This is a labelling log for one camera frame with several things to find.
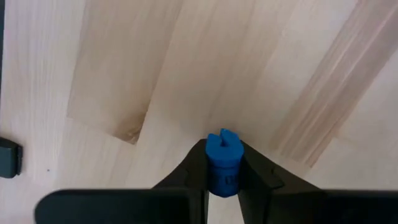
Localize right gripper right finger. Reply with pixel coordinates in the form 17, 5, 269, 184
238, 140, 398, 224

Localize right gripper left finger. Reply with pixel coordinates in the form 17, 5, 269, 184
34, 138, 208, 224

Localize blue eraser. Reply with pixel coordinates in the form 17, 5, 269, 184
204, 128, 245, 198

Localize black table edge bracket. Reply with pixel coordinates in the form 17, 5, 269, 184
0, 136, 24, 179

